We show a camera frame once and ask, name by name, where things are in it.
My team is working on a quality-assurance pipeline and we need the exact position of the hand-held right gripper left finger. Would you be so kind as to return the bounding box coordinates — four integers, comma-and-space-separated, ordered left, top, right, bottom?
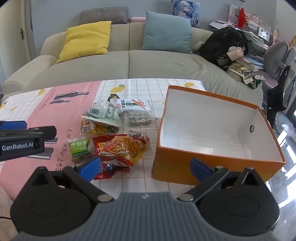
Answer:
30, 156, 115, 202

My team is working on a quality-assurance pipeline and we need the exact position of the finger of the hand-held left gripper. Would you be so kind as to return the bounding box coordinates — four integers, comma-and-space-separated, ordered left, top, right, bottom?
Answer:
0, 120, 28, 131
27, 126, 57, 142

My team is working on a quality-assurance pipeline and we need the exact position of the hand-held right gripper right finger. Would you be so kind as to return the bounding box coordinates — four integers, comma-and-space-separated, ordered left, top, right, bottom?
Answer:
177, 158, 266, 202

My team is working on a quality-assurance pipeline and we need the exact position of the small red snack packet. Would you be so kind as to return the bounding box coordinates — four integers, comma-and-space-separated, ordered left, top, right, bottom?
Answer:
94, 161, 131, 181

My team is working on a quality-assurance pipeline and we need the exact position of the small green snack packet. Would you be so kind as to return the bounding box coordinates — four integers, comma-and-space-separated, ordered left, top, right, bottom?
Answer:
69, 138, 91, 165

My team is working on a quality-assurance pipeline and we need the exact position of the red bag of orange sticks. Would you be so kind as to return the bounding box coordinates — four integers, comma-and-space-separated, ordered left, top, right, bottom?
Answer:
92, 134, 148, 167

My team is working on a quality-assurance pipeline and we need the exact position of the orange storage box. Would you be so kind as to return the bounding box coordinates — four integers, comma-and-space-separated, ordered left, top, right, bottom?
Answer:
151, 85, 286, 186

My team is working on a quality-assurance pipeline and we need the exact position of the yellow snack bag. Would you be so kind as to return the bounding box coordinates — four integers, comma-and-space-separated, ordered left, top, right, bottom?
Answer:
80, 116, 117, 137

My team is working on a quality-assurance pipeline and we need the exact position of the green white snack bag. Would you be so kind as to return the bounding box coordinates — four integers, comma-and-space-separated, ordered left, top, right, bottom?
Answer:
86, 100, 124, 127

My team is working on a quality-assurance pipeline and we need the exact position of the clear pack of round snacks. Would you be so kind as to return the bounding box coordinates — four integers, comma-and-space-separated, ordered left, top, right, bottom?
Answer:
122, 109, 155, 127

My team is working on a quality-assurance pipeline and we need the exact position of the pink white printed tablecloth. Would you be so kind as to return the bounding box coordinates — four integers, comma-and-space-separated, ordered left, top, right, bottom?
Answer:
0, 78, 207, 202

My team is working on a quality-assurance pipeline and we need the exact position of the dark red snack packet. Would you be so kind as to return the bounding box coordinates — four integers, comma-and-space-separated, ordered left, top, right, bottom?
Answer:
128, 130, 151, 142

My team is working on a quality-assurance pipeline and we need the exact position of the white carrot print snack packet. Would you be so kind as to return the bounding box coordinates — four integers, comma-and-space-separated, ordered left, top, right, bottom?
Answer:
110, 98, 153, 112

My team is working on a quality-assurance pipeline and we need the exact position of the yellow cushion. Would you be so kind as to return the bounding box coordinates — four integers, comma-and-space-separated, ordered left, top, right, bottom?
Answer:
56, 21, 112, 63

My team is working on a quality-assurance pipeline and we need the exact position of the printed tote bag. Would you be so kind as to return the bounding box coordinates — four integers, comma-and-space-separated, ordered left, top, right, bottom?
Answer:
228, 65, 266, 90

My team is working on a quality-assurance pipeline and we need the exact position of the black jacket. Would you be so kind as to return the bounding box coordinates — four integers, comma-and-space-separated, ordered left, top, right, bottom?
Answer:
267, 66, 292, 128

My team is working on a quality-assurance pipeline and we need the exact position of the beige sofa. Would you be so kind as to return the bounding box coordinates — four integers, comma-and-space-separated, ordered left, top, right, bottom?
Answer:
1, 22, 264, 109

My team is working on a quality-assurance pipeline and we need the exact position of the pink cloth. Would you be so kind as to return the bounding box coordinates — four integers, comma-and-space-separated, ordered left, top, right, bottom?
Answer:
260, 70, 281, 90

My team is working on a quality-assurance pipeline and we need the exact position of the stack of books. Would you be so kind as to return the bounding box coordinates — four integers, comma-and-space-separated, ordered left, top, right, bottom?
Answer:
228, 56, 264, 72

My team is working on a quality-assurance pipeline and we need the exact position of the beige cloth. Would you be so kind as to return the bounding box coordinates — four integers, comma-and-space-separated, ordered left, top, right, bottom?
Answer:
226, 46, 244, 62

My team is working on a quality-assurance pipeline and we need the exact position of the black backpack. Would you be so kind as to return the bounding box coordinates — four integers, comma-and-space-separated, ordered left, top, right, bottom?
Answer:
199, 27, 249, 71

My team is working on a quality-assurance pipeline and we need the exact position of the grey cushion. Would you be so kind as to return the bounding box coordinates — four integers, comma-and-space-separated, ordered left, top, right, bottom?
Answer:
79, 6, 129, 25

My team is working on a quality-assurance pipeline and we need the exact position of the blue cushion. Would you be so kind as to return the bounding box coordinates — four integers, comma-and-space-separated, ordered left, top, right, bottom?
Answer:
142, 11, 194, 55

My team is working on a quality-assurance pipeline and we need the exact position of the red pointed object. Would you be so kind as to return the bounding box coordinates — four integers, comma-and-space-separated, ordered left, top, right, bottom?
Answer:
236, 8, 247, 28

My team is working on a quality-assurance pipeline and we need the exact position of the printed figure pillow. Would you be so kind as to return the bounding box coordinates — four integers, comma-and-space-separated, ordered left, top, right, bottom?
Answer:
171, 0, 201, 28

